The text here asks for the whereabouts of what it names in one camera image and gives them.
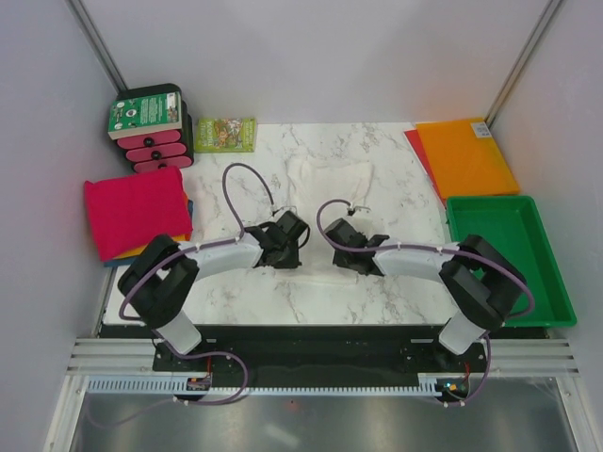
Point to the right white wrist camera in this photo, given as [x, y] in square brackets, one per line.
[354, 208]

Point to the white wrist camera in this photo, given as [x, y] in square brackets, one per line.
[284, 208]
[354, 208]

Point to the aluminium corner post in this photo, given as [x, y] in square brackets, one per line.
[91, 32]
[537, 35]

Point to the blue folded t shirt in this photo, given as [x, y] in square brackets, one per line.
[121, 262]

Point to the orange plastic board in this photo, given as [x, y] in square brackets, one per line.
[465, 159]

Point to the left aluminium corner post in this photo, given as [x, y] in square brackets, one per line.
[91, 32]

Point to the right aluminium corner post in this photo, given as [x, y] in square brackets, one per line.
[537, 35]

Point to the white t shirt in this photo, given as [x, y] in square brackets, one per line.
[312, 182]

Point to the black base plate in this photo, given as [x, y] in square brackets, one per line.
[313, 355]

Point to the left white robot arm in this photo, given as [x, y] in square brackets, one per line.
[158, 282]

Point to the white slotted cable duct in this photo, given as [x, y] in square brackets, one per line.
[189, 386]

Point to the green plastic tray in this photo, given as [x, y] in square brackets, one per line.
[512, 224]

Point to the yellow folded t shirt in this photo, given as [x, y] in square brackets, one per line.
[137, 251]

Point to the green book on drawers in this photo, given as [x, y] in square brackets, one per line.
[145, 115]

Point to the red plastic board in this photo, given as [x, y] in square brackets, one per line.
[416, 143]

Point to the black pink drawer unit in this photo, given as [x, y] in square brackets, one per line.
[157, 151]

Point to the lime green picture book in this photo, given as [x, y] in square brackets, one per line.
[235, 135]

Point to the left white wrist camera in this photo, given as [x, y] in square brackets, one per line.
[284, 208]

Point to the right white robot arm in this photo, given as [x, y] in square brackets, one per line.
[484, 285]

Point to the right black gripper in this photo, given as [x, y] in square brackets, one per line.
[339, 261]

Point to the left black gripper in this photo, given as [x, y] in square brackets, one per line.
[292, 262]

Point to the aluminium rail frame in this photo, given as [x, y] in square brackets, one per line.
[124, 366]

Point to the pink folded t shirt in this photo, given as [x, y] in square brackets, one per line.
[129, 212]

